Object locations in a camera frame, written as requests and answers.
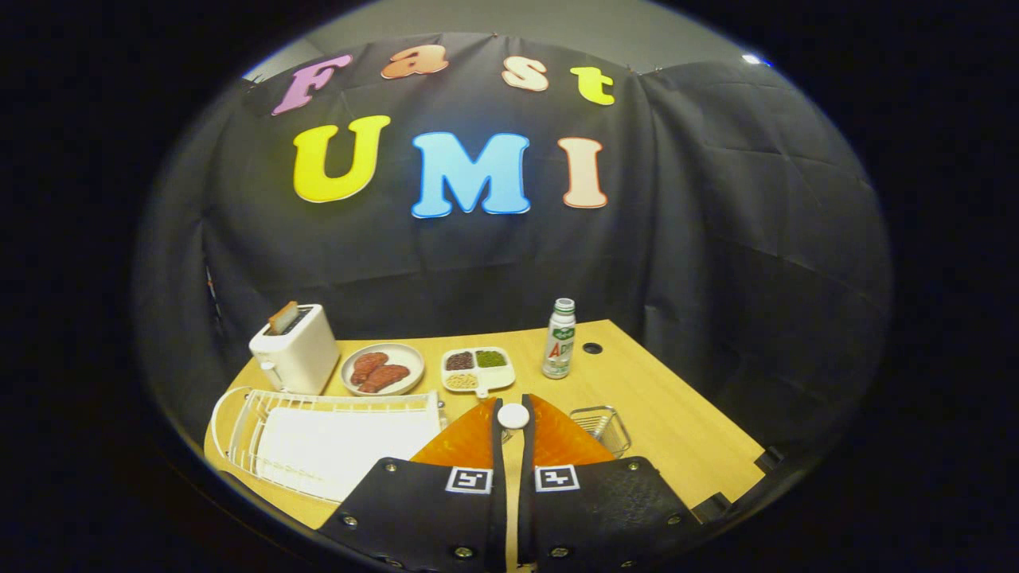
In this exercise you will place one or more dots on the white divided bean dish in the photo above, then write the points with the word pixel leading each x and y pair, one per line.
pixel 493 374

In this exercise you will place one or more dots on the white dish rack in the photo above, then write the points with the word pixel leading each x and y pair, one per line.
pixel 334 446

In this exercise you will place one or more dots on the black table edge bracket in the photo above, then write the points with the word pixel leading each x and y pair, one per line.
pixel 769 459
pixel 711 507

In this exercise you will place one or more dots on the brown toast slice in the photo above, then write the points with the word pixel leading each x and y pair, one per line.
pixel 283 317

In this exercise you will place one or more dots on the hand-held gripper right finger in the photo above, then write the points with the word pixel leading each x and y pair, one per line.
pixel 526 493

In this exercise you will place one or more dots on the white toaster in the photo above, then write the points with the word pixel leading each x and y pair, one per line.
pixel 302 358

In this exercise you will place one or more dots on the white drink bottle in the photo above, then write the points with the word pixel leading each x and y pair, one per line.
pixel 559 342

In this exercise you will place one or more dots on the black backdrop cloth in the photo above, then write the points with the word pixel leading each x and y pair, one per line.
pixel 716 239

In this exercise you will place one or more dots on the red meat piece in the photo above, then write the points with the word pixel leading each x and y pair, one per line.
pixel 386 377
pixel 368 368

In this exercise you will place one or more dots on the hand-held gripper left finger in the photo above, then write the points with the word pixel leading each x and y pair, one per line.
pixel 498 493

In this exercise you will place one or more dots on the small round beige dish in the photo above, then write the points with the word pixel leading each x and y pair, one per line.
pixel 410 354

